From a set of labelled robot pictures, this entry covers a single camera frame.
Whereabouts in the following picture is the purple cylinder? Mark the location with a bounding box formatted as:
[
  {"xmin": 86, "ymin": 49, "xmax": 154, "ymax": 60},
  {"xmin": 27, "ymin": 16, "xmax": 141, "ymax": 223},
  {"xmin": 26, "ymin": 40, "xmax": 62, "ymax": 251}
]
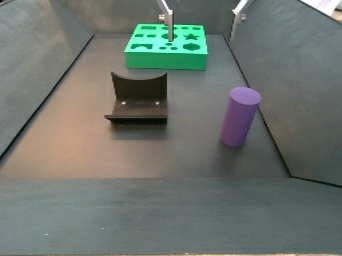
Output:
[{"xmin": 221, "ymin": 87, "xmax": 262, "ymax": 147}]

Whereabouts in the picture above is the green foam shape board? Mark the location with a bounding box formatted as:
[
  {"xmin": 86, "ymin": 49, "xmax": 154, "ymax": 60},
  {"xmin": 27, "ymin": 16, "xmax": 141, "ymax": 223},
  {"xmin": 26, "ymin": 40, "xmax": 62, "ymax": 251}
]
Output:
[{"xmin": 125, "ymin": 24, "xmax": 209, "ymax": 70}]

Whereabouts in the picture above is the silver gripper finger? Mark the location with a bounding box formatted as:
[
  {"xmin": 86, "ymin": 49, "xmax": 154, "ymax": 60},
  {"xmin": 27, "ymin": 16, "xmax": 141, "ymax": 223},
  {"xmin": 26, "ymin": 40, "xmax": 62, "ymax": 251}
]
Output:
[
  {"xmin": 157, "ymin": 0, "xmax": 174, "ymax": 42},
  {"xmin": 230, "ymin": 0, "xmax": 250, "ymax": 40}
]

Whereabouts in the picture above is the black curved holder stand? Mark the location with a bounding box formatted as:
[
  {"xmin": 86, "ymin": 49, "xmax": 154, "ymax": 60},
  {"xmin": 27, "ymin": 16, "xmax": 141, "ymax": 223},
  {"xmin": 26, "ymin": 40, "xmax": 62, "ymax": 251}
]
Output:
[{"xmin": 105, "ymin": 72, "xmax": 169, "ymax": 122}]

